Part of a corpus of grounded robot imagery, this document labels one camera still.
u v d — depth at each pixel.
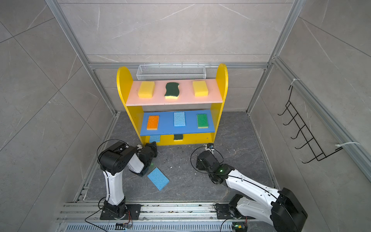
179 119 0.95
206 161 0.61
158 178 0.84
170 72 0.98
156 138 1.01
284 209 0.40
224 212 0.73
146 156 0.77
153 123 0.93
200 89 0.73
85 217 0.76
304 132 0.68
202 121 0.95
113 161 0.53
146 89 0.73
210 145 0.73
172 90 0.72
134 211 0.73
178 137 1.01
